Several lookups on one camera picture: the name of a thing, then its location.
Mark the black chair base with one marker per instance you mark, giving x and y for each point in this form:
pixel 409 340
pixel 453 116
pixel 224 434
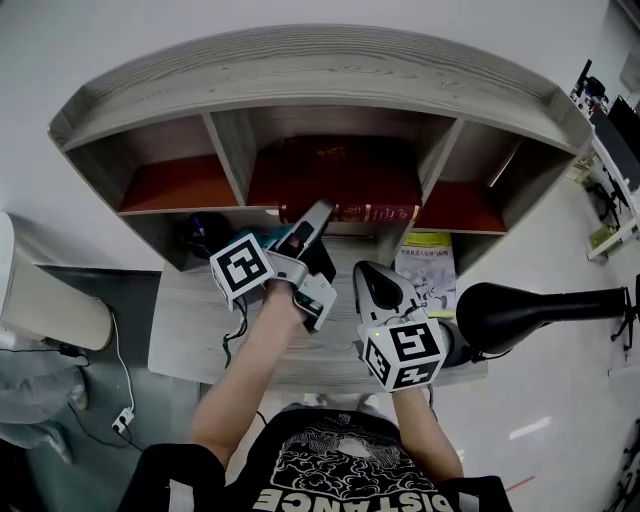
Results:
pixel 627 315

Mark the red shelf liner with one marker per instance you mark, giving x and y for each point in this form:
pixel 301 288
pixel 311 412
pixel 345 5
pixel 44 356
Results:
pixel 175 185
pixel 460 207

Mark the person's right forearm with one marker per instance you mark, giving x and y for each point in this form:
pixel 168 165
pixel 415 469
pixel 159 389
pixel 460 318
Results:
pixel 422 425

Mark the black pen holder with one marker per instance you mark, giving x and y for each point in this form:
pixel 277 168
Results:
pixel 202 235

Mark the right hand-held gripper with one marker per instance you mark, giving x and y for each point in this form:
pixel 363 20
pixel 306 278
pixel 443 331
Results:
pixel 405 350

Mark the white side table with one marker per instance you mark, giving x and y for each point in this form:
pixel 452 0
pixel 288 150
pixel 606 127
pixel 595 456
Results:
pixel 607 200

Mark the grey wooden shelf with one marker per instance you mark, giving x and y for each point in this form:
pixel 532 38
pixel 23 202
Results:
pixel 320 75

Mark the person's black printed t-shirt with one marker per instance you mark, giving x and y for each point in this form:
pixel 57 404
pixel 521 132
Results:
pixel 330 465

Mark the black monitor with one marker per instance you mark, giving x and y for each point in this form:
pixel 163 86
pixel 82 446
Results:
pixel 617 145

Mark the black desk lamp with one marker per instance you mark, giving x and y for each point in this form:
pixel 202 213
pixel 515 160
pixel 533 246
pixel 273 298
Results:
pixel 505 315

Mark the clear plastic bag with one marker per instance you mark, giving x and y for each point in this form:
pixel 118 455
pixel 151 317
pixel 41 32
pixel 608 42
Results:
pixel 35 395

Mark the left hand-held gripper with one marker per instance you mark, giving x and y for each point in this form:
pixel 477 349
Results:
pixel 242 267

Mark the person's left forearm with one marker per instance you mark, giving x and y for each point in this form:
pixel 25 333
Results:
pixel 250 360

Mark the yellow and white booklet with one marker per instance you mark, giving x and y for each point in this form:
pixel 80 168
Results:
pixel 430 260

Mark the dark red book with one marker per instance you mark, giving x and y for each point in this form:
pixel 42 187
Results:
pixel 340 175

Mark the beige cylinder bin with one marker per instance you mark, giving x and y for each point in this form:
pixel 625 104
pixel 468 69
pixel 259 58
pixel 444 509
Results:
pixel 50 305

